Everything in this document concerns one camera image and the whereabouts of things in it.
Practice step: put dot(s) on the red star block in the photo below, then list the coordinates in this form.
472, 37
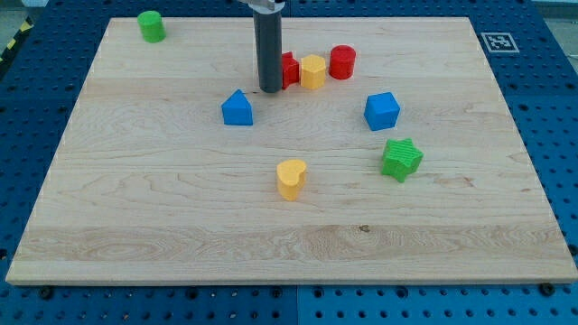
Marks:
290, 69

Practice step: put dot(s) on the yellow hexagon block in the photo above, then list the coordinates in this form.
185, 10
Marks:
313, 71

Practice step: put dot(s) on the green star block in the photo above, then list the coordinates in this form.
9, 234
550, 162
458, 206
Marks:
400, 158

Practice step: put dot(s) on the yellow heart block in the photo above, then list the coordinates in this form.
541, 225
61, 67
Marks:
290, 178

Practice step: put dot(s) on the blue triangle block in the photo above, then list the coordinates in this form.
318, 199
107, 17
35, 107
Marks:
237, 110

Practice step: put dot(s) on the blue cube block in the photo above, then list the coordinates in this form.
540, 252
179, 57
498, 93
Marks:
381, 111

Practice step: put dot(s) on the wooden board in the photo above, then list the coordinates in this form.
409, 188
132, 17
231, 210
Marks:
148, 186

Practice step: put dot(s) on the red cylinder block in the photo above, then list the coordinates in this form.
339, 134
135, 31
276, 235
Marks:
342, 62

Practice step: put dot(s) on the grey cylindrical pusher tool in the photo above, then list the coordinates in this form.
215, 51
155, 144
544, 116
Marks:
268, 34

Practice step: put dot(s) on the green cylinder block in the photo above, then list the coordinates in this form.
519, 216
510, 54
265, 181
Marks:
151, 26

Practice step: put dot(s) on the fiducial marker tag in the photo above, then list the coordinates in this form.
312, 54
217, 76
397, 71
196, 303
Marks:
499, 42

